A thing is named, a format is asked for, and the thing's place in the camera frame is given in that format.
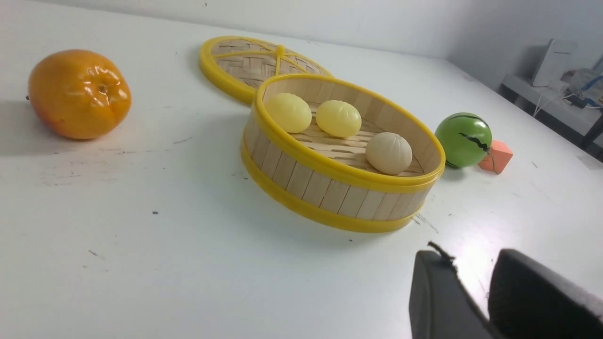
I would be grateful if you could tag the white box on side table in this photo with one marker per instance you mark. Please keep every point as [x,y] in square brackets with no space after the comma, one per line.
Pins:
[553,63]

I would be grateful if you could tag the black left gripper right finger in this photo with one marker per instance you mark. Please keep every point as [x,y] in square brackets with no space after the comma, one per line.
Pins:
[527,300]

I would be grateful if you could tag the beige bun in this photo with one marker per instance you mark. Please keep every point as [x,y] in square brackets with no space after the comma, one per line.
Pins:
[389,153]

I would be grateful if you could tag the orange plastic tangerine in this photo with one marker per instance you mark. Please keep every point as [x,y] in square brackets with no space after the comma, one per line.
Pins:
[79,94]

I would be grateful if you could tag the side table with clutter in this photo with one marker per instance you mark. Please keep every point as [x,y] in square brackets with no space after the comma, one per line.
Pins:
[582,127]

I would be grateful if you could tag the bamboo steamer tray yellow rim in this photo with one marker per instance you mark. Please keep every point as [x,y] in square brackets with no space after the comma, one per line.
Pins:
[328,179]

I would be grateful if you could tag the woven bamboo steamer lid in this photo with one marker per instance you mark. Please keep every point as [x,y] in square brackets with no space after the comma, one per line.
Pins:
[238,65]

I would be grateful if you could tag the green toy watermelon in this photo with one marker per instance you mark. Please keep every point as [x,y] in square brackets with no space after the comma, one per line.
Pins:
[466,139]

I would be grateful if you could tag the orange foam cube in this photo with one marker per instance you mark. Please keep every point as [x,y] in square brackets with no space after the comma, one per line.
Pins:
[497,159]

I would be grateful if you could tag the yellow bun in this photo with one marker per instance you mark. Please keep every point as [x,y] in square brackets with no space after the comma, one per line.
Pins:
[338,118]
[289,112]

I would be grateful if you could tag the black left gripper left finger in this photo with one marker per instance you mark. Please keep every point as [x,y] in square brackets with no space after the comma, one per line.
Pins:
[439,305]

